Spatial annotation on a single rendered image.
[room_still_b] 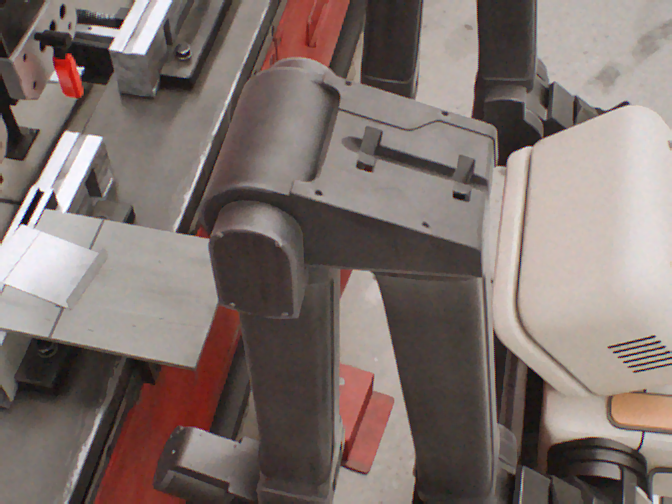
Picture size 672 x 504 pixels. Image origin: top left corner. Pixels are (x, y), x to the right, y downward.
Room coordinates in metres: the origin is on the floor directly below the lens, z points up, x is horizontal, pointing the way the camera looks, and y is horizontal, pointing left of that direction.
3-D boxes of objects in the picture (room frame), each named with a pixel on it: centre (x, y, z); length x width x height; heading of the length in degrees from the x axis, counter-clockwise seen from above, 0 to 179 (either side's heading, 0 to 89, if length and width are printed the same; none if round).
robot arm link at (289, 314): (0.28, 0.03, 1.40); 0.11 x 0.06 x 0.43; 169
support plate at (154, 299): (0.61, 0.27, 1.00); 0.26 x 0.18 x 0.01; 77
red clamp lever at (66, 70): (0.78, 0.32, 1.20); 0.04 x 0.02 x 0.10; 77
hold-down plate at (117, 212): (0.67, 0.35, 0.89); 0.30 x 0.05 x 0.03; 167
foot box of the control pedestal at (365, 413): (0.90, 0.01, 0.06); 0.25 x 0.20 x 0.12; 70
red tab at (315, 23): (1.61, 0.04, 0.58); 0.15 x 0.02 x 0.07; 167
